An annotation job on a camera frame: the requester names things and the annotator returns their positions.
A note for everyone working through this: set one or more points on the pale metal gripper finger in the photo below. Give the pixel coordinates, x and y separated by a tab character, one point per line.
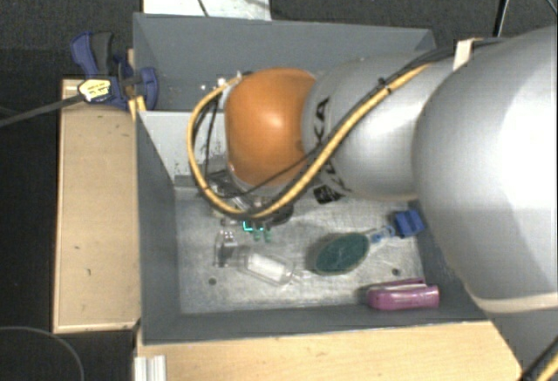
223	246
239	252

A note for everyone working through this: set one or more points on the clear glass bottle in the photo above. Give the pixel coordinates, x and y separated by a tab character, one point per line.
272	269

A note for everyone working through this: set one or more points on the grey metal bin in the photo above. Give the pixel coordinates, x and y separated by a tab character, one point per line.
270	296

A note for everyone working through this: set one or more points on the dark green oval brush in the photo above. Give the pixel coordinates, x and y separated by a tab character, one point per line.
339	253

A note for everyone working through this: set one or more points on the pale wood flat board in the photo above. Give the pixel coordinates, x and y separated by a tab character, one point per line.
98	218

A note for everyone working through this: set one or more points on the blue plastic clip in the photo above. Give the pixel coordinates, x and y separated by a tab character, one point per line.
408	223

